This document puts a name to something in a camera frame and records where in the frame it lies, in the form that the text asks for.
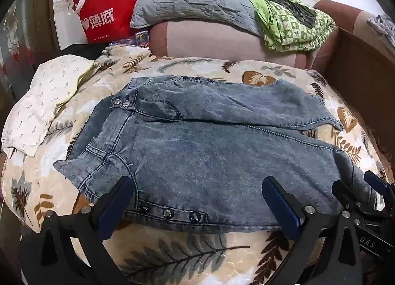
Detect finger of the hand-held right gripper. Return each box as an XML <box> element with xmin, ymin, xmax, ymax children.
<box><xmin>363</xmin><ymin>171</ymin><xmax>395</xmax><ymax>209</ymax></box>
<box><xmin>334</xmin><ymin>180</ymin><xmax>365</xmax><ymax>211</ymax></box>

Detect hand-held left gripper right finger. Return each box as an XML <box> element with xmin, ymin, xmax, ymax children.
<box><xmin>262</xmin><ymin>176</ymin><xmax>363</xmax><ymax>285</ymax></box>

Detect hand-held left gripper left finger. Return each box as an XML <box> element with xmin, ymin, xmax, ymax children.
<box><xmin>39</xmin><ymin>175</ymin><xmax>135</xmax><ymax>285</ymax></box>

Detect blue denim pants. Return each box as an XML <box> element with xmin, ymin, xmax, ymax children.
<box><xmin>54</xmin><ymin>75</ymin><xmax>381</xmax><ymax>233</ymax></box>

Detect leaf printed blanket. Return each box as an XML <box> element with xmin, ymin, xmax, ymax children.
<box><xmin>1</xmin><ymin>46</ymin><xmax>388</xmax><ymax>285</ymax></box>

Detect brown board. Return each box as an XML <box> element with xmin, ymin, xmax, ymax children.
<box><xmin>321</xmin><ymin>26</ymin><xmax>395</xmax><ymax>156</ymax></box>

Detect white printed pillowcase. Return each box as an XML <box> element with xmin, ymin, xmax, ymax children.
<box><xmin>1</xmin><ymin>55</ymin><xmax>101</xmax><ymax>157</ymax></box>

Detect grey and white cloth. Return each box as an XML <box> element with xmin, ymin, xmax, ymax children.
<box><xmin>367</xmin><ymin>14</ymin><xmax>395</xmax><ymax>46</ymax></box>

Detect black cloth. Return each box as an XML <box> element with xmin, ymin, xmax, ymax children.
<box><xmin>59</xmin><ymin>44</ymin><xmax>108</xmax><ymax>60</ymax></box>

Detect colourful packets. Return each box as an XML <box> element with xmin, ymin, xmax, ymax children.
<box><xmin>108</xmin><ymin>30</ymin><xmax>152</xmax><ymax>48</ymax></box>

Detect green patterned cloth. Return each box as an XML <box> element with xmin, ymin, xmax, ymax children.
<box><xmin>240</xmin><ymin>0</ymin><xmax>337</xmax><ymax>52</ymax></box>

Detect pink and brown bolster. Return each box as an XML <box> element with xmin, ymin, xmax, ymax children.
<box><xmin>310</xmin><ymin>0</ymin><xmax>395</xmax><ymax>68</ymax></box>
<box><xmin>150</xmin><ymin>20</ymin><xmax>312</xmax><ymax>68</ymax></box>

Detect red shopping bag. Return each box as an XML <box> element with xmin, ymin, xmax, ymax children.
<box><xmin>66</xmin><ymin>0</ymin><xmax>144</xmax><ymax>44</ymax></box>

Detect dark wardrobe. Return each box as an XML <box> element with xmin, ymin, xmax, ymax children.
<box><xmin>0</xmin><ymin>0</ymin><xmax>60</xmax><ymax>110</ymax></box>

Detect dark grey cloth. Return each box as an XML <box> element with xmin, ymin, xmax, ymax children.
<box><xmin>256</xmin><ymin>0</ymin><xmax>318</xmax><ymax>26</ymax></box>

